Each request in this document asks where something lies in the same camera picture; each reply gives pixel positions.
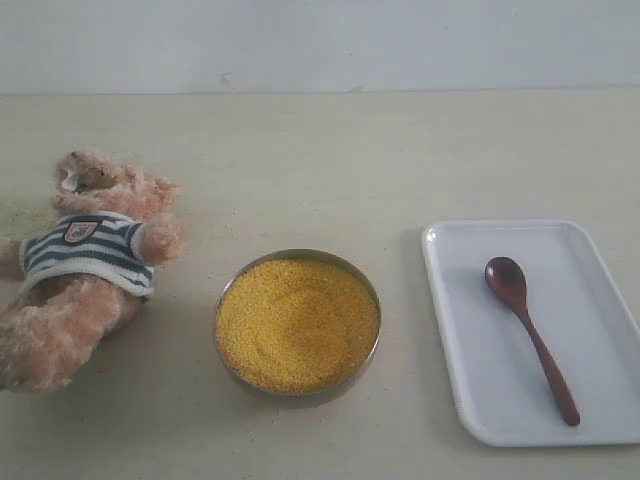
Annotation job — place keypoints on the dark red wooden spoon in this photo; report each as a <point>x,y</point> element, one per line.
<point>507,281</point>

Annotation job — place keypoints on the pink teddy bear striped sweater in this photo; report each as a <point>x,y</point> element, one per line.
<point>89,274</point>

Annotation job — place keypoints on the yellow millet grains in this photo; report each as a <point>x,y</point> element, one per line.
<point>297,325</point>

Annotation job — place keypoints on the metal bowl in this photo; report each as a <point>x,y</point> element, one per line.
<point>300,395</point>

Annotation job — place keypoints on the white rectangular tray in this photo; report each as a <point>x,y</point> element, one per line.
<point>499,388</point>

